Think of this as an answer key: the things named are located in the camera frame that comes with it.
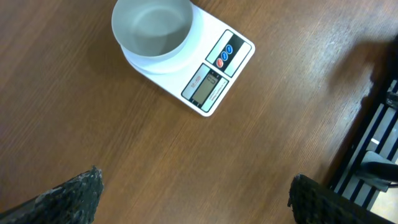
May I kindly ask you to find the white digital kitchen scale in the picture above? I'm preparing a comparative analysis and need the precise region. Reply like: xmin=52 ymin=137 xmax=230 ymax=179
xmin=122 ymin=6 xmax=256 ymax=117

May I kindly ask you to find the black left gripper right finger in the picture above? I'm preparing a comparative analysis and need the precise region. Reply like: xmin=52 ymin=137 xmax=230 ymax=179
xmin=288 ymin=174 xmax=393 ymax=224

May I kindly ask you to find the black striped floor rack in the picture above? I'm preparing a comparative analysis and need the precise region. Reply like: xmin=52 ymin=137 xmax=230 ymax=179
xmin=327 ymin=39 xmax=397 ymax=223

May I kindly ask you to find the white round bowl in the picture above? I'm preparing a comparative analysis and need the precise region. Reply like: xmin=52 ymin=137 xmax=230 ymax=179
xmin=111 ymin=0 xmax=193 ymax=57

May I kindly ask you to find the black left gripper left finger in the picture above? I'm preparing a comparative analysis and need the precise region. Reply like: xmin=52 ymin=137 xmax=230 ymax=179
xmin=1 ymin=166 xmax=104 ymax=224

